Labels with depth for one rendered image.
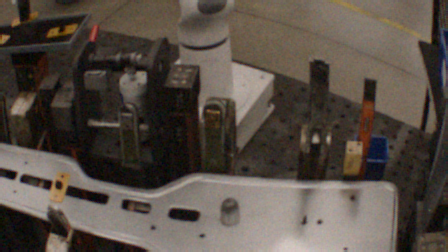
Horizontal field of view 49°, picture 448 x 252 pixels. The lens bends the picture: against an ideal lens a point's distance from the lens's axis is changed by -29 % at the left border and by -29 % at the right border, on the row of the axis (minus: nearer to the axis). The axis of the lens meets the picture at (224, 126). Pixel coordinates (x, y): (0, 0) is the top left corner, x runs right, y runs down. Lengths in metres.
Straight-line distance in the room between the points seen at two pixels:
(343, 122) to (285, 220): 0.71
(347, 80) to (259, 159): 1.56
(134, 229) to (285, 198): 0.27
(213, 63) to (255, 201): 0.50
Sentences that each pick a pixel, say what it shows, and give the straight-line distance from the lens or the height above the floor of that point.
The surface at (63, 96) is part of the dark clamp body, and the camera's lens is 1.24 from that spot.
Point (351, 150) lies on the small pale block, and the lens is 1.09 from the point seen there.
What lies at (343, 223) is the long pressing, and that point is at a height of 1.00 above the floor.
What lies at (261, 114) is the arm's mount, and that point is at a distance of 1.68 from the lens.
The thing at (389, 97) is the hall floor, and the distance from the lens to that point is 3.05.
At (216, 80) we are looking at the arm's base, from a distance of 1.53.
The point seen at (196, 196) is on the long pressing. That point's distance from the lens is 1.10.
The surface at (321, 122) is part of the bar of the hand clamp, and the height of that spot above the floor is 1.10.
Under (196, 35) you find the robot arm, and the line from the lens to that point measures 1.44.
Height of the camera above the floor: 1.79
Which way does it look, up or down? 40 degrees down
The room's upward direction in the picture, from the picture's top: 2 degrees counter-clockwise
